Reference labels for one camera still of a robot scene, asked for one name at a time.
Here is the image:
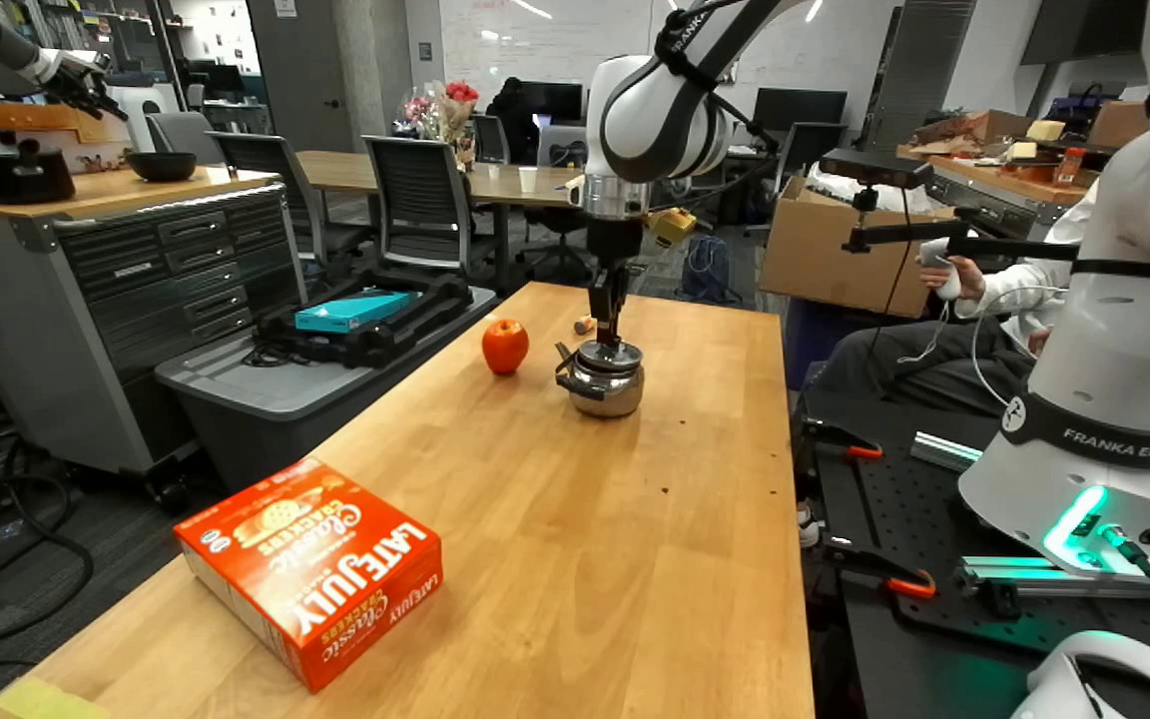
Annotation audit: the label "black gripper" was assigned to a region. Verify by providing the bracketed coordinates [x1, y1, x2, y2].
[584, 213, 645, 357]

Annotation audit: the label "silver pot lid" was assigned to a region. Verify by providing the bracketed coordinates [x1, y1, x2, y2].
[578, 339, 645, 379]

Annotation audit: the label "red orange apple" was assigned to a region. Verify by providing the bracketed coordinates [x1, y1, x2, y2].
[479, 317, 536, 379]

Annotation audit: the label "wooden office table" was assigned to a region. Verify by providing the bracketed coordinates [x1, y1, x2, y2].
[292, 146, 590, 290]

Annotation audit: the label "black computer monitor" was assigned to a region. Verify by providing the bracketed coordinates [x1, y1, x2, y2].
[488, 77, 588, 169]

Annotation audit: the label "grey mesh office chair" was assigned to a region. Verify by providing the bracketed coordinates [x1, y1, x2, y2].
[207, 126, 332, 265]
[364, 130, 479, 275]

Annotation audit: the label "large cardboard box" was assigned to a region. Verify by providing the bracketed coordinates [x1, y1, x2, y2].
[759, 176, 958, 318]

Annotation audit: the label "teal flat case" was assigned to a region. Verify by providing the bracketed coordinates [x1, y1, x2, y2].
[292, 287, 420, 339]

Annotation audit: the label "red flower bouquet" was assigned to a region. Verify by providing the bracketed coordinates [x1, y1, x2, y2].
[397, 77, 488, 145]

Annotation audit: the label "white handheld controller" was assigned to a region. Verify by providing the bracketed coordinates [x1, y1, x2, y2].
[928, 258, 971, 302]

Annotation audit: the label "grey plastic tote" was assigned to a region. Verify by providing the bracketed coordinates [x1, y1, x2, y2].
[150, 281, 503, 492]

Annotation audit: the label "orange Late July cracker box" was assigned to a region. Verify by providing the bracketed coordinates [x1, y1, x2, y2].
[172, 460, 448, 696]

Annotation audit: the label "black bowl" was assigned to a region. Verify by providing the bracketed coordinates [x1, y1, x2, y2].
[122, 146, 203, 186]

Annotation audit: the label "grey drawer cabinet wooden top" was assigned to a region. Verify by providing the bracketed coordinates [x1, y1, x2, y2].
[0, 164, 311, 478]

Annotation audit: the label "white curved headset band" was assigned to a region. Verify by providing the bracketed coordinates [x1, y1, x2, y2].
[1011, 628, 1150, 719]

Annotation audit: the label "yellow sponge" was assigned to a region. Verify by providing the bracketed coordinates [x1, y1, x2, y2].
[0, 674, 113, 719]

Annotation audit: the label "silver pot with black handle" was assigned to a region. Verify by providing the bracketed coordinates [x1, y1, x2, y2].
[552, 334, 645, 423]

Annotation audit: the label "orange handled clamp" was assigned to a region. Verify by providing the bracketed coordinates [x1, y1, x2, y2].
[826, 536, 940, 608]
[797, 417, 887, 468]

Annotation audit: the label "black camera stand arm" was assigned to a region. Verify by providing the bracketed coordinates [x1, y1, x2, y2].
[841, 185, 1087, 265]

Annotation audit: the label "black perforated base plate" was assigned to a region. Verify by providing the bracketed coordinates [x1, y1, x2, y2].
[797, 383, 1150, 719]

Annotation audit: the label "silver aluminium rail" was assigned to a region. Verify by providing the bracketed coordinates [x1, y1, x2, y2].
[958, 550, 1150, 602]

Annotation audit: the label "black floor cables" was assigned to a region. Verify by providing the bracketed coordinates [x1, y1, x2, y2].
[0, 435, 101, 651]

